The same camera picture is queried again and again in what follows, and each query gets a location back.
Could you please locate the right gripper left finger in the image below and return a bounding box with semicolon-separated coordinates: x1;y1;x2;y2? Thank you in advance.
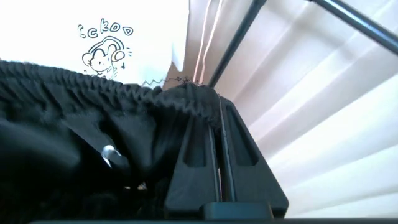
164;118;222;219

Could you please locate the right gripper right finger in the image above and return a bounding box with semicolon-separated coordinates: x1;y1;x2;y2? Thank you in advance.
219;96;289;218

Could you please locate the black garment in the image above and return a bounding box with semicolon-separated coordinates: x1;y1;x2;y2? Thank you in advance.
0;60;222;224

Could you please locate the white printed T-shirt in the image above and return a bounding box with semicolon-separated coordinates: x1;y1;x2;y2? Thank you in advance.
0;0;190;87

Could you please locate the black clothes rack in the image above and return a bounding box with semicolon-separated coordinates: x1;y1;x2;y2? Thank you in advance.
207;0;398;88

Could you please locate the beige curtain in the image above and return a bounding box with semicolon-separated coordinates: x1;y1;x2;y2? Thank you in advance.
164;0;398;218

